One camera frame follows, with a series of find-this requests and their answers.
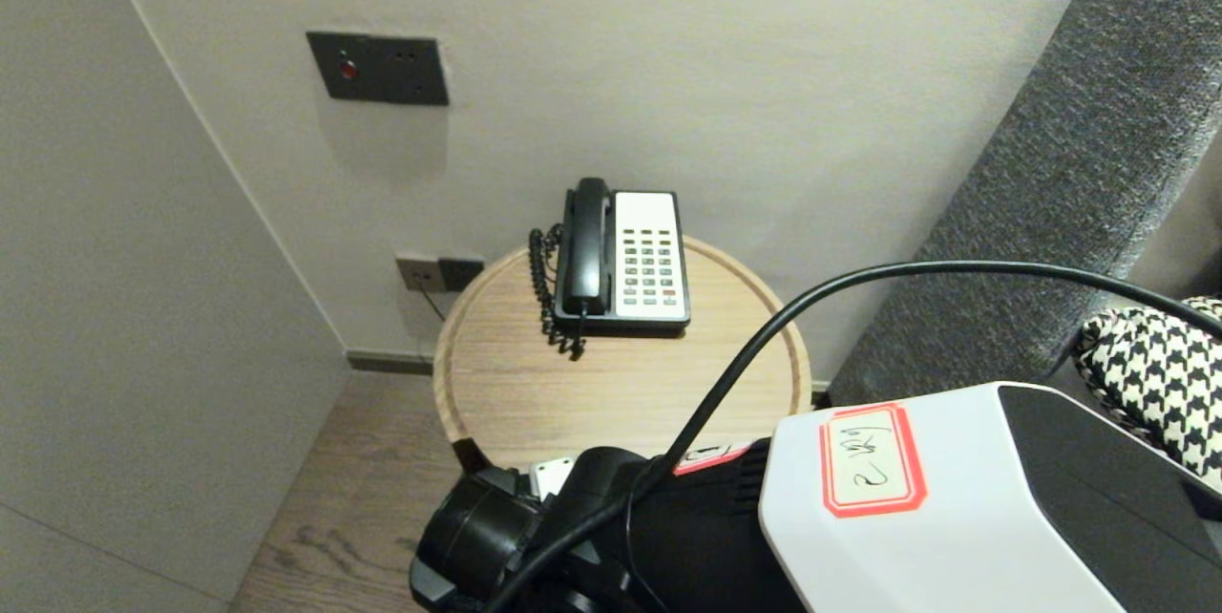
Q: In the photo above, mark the beige wall socket plate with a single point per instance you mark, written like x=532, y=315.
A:
x=418, y=274

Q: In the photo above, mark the black white houndstooth pillow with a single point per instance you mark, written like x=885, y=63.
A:
x=1165, y=374

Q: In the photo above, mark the black telephone handset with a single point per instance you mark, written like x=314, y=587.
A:
x=586, y=250

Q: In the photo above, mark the round wooden bedside table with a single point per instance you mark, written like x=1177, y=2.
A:
x=573, y=403

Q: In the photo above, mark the dark wall switch panel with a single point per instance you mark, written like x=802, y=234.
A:
x=382, y=69

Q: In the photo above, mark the grey upholstered bed headboard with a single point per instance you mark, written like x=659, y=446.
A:
x=1050, y=164

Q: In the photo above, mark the black and white desk telephone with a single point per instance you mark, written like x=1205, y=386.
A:
x=649, y=255

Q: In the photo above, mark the dark grey wall socket plate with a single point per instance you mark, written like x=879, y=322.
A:
x=463, y=273

